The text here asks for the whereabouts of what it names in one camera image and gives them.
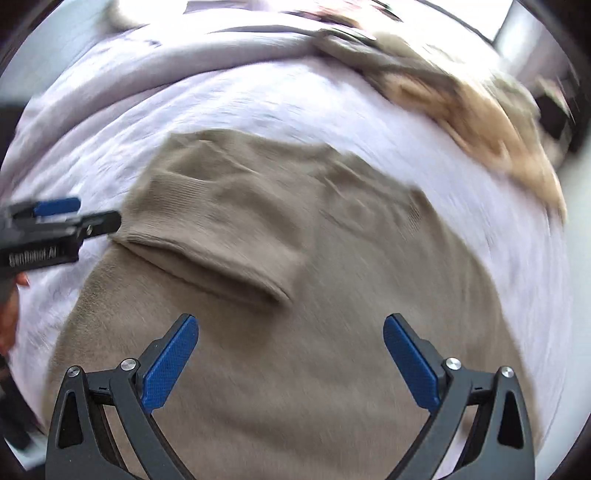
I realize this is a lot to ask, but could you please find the taupe knitted sweater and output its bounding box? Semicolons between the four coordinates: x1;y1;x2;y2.
43;130;531;479

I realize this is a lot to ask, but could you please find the person's left hand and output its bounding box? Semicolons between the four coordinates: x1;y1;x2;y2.
0;273;30;356

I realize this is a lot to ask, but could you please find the lavender embossed bed cover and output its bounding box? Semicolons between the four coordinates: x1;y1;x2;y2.
1;10;572;431

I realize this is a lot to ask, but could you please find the cream striped knitted garment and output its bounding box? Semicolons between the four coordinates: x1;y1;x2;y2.
315;30;567;221

